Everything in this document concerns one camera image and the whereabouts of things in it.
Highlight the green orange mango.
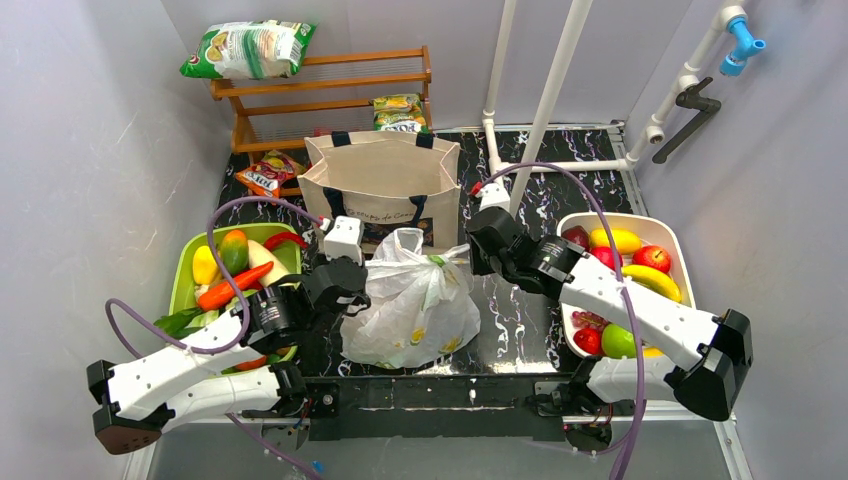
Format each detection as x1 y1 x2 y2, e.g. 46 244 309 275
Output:
218 229 249 277

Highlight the yellow banana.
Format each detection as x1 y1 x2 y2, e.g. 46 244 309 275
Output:
622 264 683 303

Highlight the blue pipe fitting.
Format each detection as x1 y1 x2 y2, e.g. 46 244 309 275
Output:
719 16 767 77

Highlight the orange carrot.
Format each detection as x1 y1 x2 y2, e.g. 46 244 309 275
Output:
197 264 271 311

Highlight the red grapes bunch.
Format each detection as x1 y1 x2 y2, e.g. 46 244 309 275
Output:
571 310 609 333

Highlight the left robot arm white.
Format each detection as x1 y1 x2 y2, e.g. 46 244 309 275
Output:
86 257 370 455

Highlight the white daikon radish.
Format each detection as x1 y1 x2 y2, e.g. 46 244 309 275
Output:
247 240 291 287

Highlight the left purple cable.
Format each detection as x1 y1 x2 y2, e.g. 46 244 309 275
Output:
104 195 333 480

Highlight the small red fruit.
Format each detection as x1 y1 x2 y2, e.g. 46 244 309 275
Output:
589 246 624 270

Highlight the orange tomato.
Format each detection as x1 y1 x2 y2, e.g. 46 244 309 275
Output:
234 356 268 372

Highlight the red chili pepper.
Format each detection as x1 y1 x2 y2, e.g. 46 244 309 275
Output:
263 231 308 252

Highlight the wooden shelf rack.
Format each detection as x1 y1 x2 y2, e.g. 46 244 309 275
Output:
209 46 433 163

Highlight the metal base frame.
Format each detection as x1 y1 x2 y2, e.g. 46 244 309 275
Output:
122 374 753 480

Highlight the white pvc pipe frame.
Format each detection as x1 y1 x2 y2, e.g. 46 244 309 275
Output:
481 0 750 220

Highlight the dark red apple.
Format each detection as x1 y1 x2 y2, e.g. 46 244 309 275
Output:
561 225 590 250

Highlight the orange red snack bag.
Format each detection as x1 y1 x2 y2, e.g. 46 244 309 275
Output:
235 150 311 198

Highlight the large green chips bag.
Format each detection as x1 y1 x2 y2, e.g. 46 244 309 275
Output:
179 20 316 80

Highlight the yellow mango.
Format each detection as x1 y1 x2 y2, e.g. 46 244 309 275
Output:
589 228 643 255

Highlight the beige canvas tote bag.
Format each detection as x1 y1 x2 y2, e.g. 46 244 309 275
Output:
298 131 461 253

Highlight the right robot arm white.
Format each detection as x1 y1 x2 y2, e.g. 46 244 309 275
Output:
465 207 753 421

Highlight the black lever handle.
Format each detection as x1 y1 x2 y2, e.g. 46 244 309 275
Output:
652 76 722 165

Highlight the green vegetable basket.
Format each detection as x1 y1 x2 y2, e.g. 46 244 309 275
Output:
155 223 304 340

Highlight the white fruit basket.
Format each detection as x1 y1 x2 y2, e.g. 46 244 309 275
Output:
561 213 696 358

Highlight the white plastic grocery bag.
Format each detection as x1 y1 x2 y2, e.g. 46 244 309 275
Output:
340 228 481 370

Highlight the yellow bell pepper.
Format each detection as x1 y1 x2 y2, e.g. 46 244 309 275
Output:
192 245 220 285

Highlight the yellow green snack bag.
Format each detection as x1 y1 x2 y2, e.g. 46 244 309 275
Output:
370 94 430 134

